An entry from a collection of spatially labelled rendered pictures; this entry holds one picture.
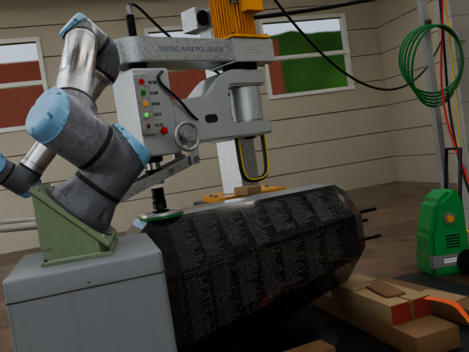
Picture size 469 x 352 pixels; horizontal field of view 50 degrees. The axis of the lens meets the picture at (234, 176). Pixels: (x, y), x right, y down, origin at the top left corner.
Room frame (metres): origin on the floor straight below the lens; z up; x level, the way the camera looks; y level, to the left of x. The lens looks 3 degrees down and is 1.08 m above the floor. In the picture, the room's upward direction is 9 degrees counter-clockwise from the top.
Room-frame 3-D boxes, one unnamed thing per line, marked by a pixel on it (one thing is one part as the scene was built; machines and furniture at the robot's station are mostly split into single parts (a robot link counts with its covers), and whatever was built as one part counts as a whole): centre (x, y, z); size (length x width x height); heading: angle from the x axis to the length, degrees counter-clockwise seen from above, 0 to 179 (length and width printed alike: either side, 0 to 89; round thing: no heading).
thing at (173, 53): (2.69, 0.12, 1.60); 0.96 x 0.25 x 0.17; 129
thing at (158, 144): (2.52, 0.33, 1.30); 0.36 x 0.22 x 0.45; 129
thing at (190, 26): (3.50, 0.11, 2.00); 0.20 x 0.18 x 0.15; 18
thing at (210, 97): (2.71, 0.08, 1.29); 0.74 x 0.23 x 0.49; 129
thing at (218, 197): (3.53, -0.04, 0.76); 0.49 x 0.49 x 0.05; 18
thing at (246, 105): (2.89, -0.12, 1.33); 0.19 x 0.19 x 0.20
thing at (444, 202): (3.52, -1.41, 0.43); 0.35 x 0.35 x 0.87; 3
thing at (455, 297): (2.72, -1.03, 0.11); 0.25 x 0.10 x 0.01; 32
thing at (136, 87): (2.34, 0.37, 1.35); 0.08 x 0.03 x 0.28; 129
